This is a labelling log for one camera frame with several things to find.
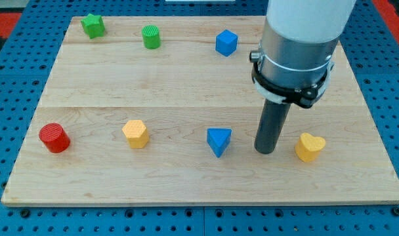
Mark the blue perforated metal table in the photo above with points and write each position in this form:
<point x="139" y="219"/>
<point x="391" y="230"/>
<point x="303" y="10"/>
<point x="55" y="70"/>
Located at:
<point x="28" y="55"/>

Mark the yellow hexagon block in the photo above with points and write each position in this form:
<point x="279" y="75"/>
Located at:
<point x="136" y="133"/>

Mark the light wooden board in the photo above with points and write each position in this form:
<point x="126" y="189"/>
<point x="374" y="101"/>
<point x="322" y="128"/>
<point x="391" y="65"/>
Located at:
<point x="179" y="90"/>

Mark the green cylinder block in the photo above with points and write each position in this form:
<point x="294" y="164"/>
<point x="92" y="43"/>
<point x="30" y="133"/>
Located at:
<point x="151" y="37"/>

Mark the green star block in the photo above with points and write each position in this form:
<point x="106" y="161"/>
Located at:
<point x="93" y="25"/>

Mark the yellow heart block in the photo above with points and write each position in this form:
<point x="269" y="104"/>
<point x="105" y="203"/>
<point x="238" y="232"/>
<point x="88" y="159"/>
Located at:
<point x="308" y="147"/>

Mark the blue triangle block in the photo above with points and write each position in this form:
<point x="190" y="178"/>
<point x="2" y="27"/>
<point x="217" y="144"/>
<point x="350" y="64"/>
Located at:
<point x="218" y="140"/>

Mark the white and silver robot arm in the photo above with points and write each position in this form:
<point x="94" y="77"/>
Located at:
<point x="293" y="62"/>

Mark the red cylinder block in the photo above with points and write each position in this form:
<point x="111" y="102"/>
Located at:
<point x="54" y="137"/>

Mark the blue cube block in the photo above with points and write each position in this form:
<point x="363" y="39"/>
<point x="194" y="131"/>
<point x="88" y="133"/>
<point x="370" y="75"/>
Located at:
<point x="226" y="42"/>

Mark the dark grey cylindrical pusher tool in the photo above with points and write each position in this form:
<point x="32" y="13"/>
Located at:
<point x="272" y="119"/>

